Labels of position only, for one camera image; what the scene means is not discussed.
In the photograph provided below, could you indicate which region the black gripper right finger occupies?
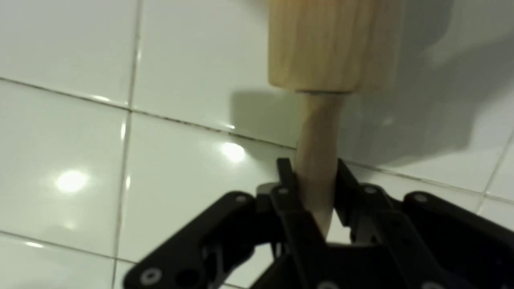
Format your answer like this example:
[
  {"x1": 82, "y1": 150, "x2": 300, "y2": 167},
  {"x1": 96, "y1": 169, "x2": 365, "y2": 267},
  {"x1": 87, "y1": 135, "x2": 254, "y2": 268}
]
[{"x1": 334, "y1": 158, "x2": 514, "y2": 289}]

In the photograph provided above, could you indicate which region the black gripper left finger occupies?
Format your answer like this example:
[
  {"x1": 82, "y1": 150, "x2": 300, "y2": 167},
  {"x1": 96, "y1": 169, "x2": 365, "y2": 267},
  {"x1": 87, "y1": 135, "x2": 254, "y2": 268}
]
[{"x1": 124, "y1": 158, "x2": 336, "y2": 289}]

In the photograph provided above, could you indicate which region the wooden rolling pin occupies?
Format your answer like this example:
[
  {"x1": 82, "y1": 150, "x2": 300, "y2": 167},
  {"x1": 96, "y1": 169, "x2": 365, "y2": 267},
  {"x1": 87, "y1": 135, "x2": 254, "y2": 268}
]
[{"x1": 267, "y1": 0, "x2": 406, "y2": 239}]

